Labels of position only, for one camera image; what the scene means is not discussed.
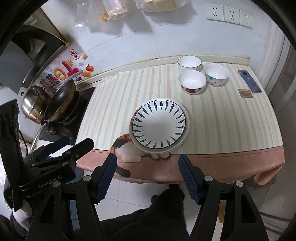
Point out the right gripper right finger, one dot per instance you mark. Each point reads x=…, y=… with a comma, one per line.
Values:
x=232, y=202

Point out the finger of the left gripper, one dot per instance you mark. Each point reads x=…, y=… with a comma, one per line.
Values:
x=44, y=152
x=58, y=165

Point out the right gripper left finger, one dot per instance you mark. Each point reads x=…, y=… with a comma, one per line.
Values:
x=68, y=211

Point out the white plate grey flower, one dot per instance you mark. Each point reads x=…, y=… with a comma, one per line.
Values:
x=185, y=134

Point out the white plate blue leaf pattern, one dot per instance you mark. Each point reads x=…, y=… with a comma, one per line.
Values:
x=159, y=123

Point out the white bowl red flowers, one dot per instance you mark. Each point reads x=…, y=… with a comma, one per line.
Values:
x=192, y=82

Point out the white bowl blue dots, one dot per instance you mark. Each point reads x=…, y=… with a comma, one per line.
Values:
x=216, y=74

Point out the left white gloved hand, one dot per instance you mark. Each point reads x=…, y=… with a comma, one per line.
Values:
x=21, y=219

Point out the black stove top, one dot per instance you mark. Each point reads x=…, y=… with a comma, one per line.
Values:
x=69, y=123

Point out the dark frying pan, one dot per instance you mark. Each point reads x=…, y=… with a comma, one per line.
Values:
x=56, y=106

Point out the steel pot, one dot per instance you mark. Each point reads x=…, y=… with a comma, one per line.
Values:
x=34, y=103

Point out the striped tablecloth with cat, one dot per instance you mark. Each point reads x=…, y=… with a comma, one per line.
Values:
x=229, y=137

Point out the range hood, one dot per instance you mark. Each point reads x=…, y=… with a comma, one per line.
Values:
x=32, y=48

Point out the brown label patch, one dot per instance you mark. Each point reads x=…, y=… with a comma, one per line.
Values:
x=245, y=93

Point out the blue smartphone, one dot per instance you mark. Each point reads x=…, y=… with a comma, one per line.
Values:
x=253, y=86

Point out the plastic food bag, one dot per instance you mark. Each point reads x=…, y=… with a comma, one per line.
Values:
x=160, y=5
x=115, y=9

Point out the colourful wall sticker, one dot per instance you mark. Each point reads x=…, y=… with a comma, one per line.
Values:
x=70, y=64

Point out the white wall socket panel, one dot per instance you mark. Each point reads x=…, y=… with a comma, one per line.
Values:
x=219, y=13

